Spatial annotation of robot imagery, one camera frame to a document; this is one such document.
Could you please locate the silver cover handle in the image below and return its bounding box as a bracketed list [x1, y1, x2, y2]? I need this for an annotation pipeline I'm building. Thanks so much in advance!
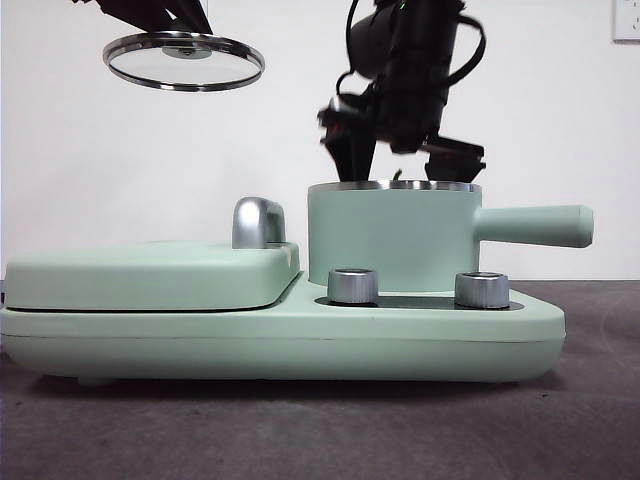
[231, 197, 288, 250]

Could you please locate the white wall socket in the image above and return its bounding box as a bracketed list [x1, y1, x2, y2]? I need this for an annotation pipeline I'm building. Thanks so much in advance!
[612, 0, 640, 43]

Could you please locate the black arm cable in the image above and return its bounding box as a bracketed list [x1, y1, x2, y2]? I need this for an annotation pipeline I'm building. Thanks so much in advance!
[443, 14, 489, 90]

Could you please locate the mint green cooker base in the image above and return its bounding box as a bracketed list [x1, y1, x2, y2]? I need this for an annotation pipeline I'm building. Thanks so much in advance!
[0, 269, 566, 389]

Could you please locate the mint green griddle cover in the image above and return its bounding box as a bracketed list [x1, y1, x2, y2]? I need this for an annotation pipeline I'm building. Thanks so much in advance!
[3, 242, 302, 312]

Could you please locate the silver control knob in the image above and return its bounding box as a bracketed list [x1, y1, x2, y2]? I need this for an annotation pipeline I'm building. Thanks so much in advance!
[454, 272, 511, 309]
[326, 268, 380, 306]

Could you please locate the glass lid with green knob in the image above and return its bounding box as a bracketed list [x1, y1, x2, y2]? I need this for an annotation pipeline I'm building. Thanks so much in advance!
[102, 30, 266, 93]

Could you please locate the mint green pot with handle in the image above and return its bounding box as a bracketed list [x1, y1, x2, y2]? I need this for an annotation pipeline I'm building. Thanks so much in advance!
[306, 180, 595, 295]

